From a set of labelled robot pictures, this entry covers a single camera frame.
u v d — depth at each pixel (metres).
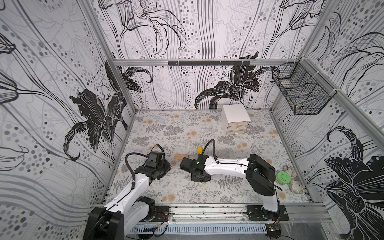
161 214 0.72
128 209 0.45
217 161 0.55
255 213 0.73
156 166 0.65
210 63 0.89
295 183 0.79
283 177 0.80
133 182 0.52
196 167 0.60
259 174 0.50
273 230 0.70
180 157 0.94
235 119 0.96
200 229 0.69
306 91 0.88
